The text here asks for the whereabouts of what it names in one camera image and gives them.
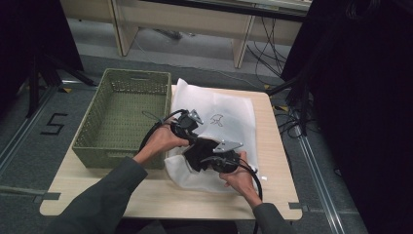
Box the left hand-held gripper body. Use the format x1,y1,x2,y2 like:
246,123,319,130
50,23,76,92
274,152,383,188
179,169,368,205
169,108,205,139

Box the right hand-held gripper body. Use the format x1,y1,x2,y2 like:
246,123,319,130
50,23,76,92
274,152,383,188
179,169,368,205
209,139,244,174

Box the black cloth garment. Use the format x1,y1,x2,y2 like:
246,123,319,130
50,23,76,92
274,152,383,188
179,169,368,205
182,136,222,174

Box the white drawstring bag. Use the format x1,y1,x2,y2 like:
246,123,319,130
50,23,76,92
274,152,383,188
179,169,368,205
164,77,261,195

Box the green woven basket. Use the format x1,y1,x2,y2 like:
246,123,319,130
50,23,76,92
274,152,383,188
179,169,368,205
71,67,172,170

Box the person's left hand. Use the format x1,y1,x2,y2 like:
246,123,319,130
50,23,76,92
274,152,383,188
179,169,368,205
147,120,191,160

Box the person's right hand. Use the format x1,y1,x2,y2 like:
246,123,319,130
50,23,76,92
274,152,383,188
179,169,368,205
219,150,263,209

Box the grey power strip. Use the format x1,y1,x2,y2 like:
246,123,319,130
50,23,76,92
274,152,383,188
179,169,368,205
153,28,184,41

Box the black metal stand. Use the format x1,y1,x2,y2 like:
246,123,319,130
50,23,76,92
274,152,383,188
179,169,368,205
24,53,97,119
266,72,315,137

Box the light wooden desk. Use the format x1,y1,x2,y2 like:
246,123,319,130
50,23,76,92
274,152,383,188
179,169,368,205
59,0,313,69

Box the black curtain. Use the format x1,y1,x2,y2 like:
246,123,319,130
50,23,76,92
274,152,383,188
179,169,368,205
281,0,413,234
0,0,85,110

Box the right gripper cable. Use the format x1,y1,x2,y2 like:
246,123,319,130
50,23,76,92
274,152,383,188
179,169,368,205
238,163,265,234

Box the black floor cables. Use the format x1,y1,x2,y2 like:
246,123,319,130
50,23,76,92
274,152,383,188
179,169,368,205
273,103,310,140

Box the metal floor rail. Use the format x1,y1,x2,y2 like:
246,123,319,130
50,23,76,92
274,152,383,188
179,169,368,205
0,85,61,176
293,125,348,234

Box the black hanging cables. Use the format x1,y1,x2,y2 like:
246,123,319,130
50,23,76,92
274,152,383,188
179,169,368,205
245,16,290,79

